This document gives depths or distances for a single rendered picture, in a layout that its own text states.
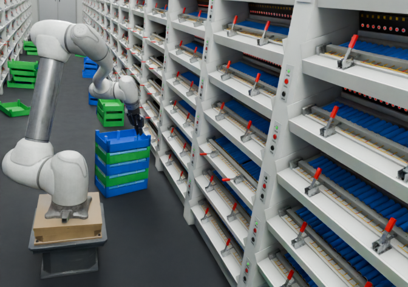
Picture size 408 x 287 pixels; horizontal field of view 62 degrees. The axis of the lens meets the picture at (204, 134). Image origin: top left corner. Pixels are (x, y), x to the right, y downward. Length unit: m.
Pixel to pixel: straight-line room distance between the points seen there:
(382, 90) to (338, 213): 0.37
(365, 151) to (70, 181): 1.15
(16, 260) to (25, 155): 0.53
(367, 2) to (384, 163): 0.40
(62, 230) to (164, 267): 0.53
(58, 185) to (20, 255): 0.49
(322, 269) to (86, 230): 0.99
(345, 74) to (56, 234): 1.29
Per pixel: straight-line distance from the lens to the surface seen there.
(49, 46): 1.67
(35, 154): 1.67
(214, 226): 1.88
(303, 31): 1.14
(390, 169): 0.93
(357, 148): 1.00
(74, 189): 1.60
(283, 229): 1.29
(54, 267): 1.80
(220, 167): 1.64
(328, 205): 1.09
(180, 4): 2.40
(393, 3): 0.94
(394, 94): 0.90
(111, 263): 1.85
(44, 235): 1.65
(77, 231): 1.65
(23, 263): 1.92
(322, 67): 1.06
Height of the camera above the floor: 1.23
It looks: 20 degrees down
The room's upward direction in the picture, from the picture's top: 8 degrees clockwise
